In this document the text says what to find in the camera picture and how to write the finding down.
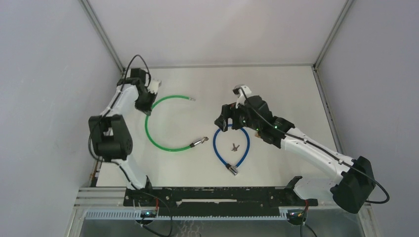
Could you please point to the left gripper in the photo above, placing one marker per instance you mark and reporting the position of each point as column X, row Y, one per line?
column 146, row 109

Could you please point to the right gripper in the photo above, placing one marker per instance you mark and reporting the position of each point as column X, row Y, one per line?
column 222, row 120

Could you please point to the green cable lock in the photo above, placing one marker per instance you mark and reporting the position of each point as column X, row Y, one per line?
column 169, row 127

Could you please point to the blue lock keys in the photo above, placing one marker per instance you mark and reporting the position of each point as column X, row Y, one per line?
column 235, row 147

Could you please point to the blue cable lock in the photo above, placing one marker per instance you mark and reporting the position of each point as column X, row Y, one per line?
column 222, row 145

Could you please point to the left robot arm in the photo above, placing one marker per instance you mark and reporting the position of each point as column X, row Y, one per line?
column 110, row 140

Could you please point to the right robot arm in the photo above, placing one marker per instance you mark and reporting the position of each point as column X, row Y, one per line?
column 352, row 178

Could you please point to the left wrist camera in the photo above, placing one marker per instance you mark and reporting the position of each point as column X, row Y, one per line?
column 153, row 86

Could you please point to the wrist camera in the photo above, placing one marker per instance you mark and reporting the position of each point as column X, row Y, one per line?
column 242, row 92
column 153, row 86

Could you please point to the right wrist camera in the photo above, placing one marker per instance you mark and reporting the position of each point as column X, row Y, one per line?
column 242, row 92

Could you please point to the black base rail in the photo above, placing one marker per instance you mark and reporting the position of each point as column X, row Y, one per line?
column 216, row 201

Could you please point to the white cable duct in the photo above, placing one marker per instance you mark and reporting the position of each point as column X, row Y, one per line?
column 119, row 214

